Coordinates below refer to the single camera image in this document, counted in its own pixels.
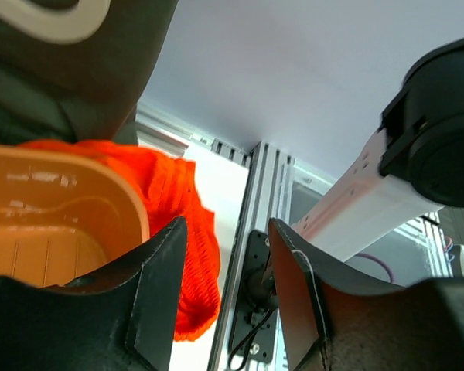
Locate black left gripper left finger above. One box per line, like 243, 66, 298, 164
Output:
0, 217, 187, 370

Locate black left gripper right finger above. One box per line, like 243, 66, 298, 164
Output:
269, 219, 464, 370

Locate bright orange shorts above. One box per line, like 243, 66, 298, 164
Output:
23, 139, 221, 342

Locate olive green shorts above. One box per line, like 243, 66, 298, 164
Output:
0, 0, 176, 145

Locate beige hanger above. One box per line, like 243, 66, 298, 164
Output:
0, 0, 111, 45

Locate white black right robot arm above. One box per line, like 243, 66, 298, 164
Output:
293, 38, 464, 261

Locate orange plastic basket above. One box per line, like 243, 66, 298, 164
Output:
0, 145, 149, 288

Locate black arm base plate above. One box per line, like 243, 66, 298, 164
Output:
229, 230, 278, 363

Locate aluminium frame rail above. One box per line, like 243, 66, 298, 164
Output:
135, 104, 464, 371

